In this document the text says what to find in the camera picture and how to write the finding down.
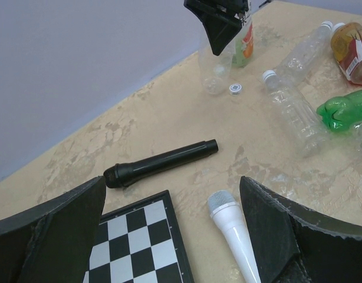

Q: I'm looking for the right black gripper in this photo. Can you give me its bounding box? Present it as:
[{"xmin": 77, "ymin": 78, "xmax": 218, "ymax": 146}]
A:
[{"xmin": 183, "ymin": 0, "xmax": 250, "ymax": 55}]

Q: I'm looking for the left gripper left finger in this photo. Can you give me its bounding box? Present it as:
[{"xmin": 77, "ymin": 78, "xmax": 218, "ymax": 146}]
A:
[{"xmin": 0, "ymin": 176, "xmax": 106, "ymax": 282}]

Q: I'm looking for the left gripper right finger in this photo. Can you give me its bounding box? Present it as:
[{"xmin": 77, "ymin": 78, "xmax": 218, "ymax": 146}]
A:
[{"xmin": 239, "ymin": 176, "xmax": 362, "ymax": 282}]

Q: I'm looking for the white label tea bottle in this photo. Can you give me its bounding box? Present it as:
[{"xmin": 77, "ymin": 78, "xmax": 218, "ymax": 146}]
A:
[{"xmin": 232, "ymin": 0, "xmax": 254, "ymax": 67}]

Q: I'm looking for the white cap with square mark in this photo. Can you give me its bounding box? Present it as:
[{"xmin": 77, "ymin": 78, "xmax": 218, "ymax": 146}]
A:
[{"xmin": 229, "ymin": 84, "xmax": 242, "ymax": 96}]

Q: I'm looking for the red label tea bottle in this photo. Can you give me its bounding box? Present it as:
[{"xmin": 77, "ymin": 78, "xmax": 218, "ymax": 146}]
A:
[{"xmin": 330, "ymin": 22, "xmax": 362, "ymax": 85}]

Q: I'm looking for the Pepsi label clear bottle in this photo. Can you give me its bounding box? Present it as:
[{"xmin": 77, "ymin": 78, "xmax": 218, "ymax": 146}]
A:
[{"xmin": 351, "ymin": 121, "xmax": 362, "ymax": 157}]

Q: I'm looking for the green plastic bottle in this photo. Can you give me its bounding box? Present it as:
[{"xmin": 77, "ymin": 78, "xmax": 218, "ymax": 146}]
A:
[{"xmin": 316, "ymin": 89, "xmax": 362, "ymax": 133}]

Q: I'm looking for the white microphone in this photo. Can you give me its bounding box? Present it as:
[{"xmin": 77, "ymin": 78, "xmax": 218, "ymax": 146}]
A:
[{"xmin": 208, "ymin": 190, "xmax": 261, "ymax": 282}]

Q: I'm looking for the black white chessboard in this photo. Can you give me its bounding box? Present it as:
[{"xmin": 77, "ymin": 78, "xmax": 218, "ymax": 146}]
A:
[{"xmin": 83, "ymin": 190, "xmax": 194, "ymax": 283}]

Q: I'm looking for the black microphone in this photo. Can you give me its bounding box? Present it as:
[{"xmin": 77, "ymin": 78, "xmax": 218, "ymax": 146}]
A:
[{"xmin": 103, "ymin": 139, "xmax": 219, "ymax": 189}]

